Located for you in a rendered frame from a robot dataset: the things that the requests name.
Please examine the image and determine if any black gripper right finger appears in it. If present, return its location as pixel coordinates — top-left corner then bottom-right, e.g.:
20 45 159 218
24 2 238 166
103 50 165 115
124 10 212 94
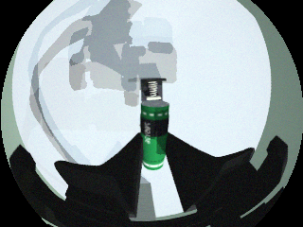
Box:
166 132 255 213

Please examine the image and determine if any green battery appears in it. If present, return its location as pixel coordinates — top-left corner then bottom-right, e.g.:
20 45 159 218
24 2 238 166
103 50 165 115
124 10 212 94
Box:
140 99 169 170

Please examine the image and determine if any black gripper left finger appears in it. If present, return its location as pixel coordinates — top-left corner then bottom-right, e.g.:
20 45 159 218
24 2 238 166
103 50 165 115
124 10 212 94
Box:
54 132 144 218

